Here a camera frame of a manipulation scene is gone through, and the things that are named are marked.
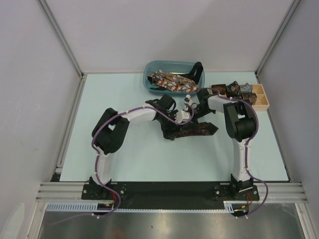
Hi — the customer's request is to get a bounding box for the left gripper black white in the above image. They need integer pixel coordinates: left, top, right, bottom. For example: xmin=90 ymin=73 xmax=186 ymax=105
xmin=157 ymin=110 xmax=182 ymax=140

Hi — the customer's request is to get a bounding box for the dark orange floral tie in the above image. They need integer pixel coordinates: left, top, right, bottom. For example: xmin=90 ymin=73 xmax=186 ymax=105
xmin=161 ymin=122 xmax=219 ymax=140

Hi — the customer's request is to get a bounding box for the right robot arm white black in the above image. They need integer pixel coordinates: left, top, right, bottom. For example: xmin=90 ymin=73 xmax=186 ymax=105
xmin=177 ymin=89 xmax=259 ymax=200

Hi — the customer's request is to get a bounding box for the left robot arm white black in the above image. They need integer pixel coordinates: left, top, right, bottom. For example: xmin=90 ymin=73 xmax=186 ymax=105
xmin=89 ymin=94 xmax=195 ymax=199

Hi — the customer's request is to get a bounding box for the pile of patterned ties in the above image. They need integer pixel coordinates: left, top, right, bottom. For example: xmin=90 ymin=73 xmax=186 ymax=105
xmin=146 ymin=70 xmax=200 ymax=93

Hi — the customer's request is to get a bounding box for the rolled dark blue tie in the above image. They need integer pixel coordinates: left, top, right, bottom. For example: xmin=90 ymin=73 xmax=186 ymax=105
xmin=225 ymin=81 xmax=240 ymax=97

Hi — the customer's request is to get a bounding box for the rolled grey tie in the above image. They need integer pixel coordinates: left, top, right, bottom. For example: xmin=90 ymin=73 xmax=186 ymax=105
xmin=239 ymin=83 xmax=253 ymax=94

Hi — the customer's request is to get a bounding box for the blue plastic basin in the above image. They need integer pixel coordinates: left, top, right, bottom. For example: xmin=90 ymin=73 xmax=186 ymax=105
xmin=143 ymin=61 xmax=205 ymax=96

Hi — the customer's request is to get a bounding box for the rolled brown blue tie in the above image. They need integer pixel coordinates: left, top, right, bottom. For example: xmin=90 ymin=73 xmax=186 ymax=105
xmin=241 ymin=93 xmax=257 ymax=105

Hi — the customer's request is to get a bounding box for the wooden compartment tray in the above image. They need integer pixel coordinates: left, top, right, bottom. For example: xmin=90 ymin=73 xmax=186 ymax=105
xmin=208 ymin=84 xmax=269 ymax=112

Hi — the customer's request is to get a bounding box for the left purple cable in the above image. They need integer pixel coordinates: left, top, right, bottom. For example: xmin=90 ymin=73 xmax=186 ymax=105
xmin=49 ymin=103 xmax=195 ymax=225

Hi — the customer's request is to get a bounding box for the purple cable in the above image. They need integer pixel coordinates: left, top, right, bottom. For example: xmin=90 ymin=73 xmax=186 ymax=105
xmin=185 ymin=87 xmax=269 ymax=220
xmin=49 ymin=103 xmax=195 ymax=225

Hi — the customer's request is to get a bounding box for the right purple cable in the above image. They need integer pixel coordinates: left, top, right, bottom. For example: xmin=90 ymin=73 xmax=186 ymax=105
xmin=185 ymin=87 xmax=269 ymax=220

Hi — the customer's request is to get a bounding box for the black strap in basin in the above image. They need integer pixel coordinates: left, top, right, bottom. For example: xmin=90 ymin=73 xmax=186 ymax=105
xmin=186 ymin=61 xmax=204 ymax=87

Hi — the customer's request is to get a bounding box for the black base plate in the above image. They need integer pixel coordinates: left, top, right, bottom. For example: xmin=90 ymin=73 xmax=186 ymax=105
xmin=81 ymin=181 xmax=260 ymax=210

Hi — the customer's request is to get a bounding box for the aluminium frame rail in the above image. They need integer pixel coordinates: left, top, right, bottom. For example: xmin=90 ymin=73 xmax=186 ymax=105
xmin=35 ymin=182 xmax=308 ymax=203

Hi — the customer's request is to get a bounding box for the white cable duct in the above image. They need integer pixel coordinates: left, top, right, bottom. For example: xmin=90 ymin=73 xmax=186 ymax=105
xmin=46 ymin=202 xmax=244 ymax=213

